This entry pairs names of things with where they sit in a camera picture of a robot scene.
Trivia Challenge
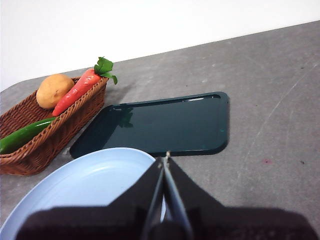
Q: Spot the dark green rectangular tray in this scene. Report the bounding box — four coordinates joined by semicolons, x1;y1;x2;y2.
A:
69;91;231;160

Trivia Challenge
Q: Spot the orange carrot with green leaves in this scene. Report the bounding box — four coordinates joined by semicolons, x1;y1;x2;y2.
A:
51;56;119;117

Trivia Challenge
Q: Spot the long green pepper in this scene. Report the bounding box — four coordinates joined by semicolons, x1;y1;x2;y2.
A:
0;116;58;155

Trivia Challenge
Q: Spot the blue round plate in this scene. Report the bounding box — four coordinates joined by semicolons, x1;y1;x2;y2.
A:
0;147;168;240

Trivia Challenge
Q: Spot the brown wicker basket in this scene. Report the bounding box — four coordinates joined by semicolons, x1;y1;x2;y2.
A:
0;76;109;177

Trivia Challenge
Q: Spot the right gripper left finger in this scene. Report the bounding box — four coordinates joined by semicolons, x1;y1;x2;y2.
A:
14;157;166;240

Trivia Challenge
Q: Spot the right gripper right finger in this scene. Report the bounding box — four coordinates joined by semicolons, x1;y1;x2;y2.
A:
164;151;320;240

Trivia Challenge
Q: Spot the yellow-brown potato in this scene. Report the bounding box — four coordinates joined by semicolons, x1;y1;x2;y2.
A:
36;74;76;110

